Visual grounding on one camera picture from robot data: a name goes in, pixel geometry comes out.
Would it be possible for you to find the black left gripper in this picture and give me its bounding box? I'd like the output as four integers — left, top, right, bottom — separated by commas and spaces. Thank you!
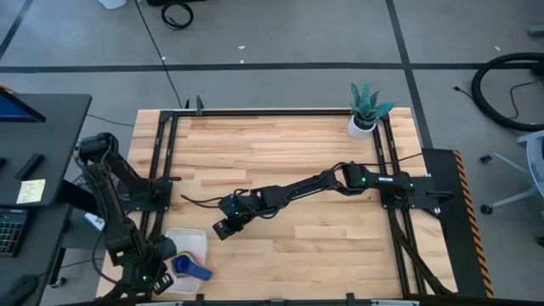
127, 235, 179, 297

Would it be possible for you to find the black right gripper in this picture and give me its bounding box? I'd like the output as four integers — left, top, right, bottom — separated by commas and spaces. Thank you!
212, 193, 256, 242

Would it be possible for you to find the dark blue measuring cup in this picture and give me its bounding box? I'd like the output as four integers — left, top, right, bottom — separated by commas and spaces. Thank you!
171, 253, 214, 282

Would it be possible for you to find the white plastic basket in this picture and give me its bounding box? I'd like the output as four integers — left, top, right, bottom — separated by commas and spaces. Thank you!
163, 228, 209, 295

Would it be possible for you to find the black clamp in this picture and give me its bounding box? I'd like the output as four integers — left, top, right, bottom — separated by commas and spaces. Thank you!
184, 94, 206, 116

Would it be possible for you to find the black rounded pad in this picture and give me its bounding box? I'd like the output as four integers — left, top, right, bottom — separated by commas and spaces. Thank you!
0, 274, 40, 306

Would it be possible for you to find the yellow sticky note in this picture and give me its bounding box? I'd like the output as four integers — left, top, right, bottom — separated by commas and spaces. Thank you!
15, 178, 47, 205

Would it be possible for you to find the backlit keyboard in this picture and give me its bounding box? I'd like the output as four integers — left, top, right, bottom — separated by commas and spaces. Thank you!
0, 207, 29, 258

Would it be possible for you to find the green plant in white pot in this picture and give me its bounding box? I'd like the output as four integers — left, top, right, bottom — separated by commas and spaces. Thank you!
347, 80, 397, 141

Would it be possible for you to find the black remote control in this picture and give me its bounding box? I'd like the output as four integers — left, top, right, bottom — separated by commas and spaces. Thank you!
14, 152, 46, 182

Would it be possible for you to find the black desk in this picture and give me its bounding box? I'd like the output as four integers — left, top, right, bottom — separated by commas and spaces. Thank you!
0, 92, 94, 306

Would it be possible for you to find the laptop screen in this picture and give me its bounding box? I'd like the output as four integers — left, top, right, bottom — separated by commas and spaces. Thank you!
0, 87, 47, 124

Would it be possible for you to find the black hazard-striped platform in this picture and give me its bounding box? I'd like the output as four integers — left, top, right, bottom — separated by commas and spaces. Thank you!
422, 148, 496, 298

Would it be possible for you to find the grey office chair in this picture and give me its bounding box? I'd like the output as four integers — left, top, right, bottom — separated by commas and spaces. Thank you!
479, 129, 544, 216

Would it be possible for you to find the black metal table frame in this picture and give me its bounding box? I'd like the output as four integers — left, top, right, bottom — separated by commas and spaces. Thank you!
101, 108, 458, 301

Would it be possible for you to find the thin black desk cable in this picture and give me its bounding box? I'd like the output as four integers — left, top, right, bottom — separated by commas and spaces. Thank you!
87, 113, 135, 128

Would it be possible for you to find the long black floor cable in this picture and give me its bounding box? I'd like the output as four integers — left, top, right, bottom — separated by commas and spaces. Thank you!
133, 0, 184, 110

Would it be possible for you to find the black cable coil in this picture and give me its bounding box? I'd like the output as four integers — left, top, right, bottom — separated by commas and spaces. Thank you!
160, 0, 196, 31

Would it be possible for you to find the thin black power cable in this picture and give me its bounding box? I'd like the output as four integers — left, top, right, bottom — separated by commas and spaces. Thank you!
452, 78, 544, 121

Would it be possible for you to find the thick black hose coil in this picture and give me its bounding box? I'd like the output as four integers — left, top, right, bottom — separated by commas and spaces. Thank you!
470, 51, 544, 133

